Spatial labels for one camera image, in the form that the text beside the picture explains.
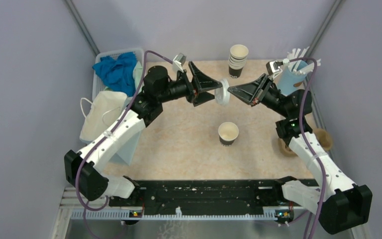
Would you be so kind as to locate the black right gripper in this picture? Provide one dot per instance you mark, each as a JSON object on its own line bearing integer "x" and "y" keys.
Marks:
{"x": 253, "y": 92}

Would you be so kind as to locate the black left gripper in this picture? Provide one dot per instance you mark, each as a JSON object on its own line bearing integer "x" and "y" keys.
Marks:
{"x": 203, "y": 82}

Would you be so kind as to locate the translucent plastic cup lid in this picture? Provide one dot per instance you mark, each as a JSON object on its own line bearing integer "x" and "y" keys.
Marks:
{"x": 222, "y": 96}

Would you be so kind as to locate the stack of paper cups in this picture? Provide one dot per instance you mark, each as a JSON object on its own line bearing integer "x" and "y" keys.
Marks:
{"x": 237, "y": 60}

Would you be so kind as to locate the single black paper cup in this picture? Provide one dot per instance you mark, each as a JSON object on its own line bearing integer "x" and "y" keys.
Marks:
{"x": 228, "y": 133}

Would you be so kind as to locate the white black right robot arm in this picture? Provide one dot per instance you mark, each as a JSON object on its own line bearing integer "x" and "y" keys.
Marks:
{"x": 340, "y": 203}

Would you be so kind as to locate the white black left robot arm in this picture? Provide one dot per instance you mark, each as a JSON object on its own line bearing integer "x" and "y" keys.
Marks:
{"x": 84, "y": 168}

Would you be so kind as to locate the blue straw holder cup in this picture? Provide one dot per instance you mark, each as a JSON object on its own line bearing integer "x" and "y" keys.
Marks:
{"x": 287, "y": 80}

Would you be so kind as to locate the white wrapped straws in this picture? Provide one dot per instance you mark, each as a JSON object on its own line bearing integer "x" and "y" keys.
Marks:
{"x": 299, "y": 67}

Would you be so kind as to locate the blue cloth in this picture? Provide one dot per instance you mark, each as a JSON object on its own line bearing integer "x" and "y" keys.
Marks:
{"x": 117, "y": 74}

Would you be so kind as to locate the brown pulp cup carrier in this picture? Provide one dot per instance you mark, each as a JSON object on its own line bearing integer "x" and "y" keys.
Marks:
{"x": 323, "y": 137}

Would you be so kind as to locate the light blue paper bag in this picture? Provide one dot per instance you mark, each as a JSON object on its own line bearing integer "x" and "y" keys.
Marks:
{"x": 101, "y": 113}

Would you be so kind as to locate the white plastic basket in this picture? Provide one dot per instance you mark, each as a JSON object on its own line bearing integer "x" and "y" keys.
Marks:
{"x": 97, "y": 82}

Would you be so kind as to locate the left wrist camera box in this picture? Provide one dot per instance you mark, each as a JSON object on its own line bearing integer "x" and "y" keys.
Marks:
{"x": 178, "y": 62}

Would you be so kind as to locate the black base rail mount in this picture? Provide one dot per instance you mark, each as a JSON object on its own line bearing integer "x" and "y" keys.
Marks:
{"x": 207, "y": 200}

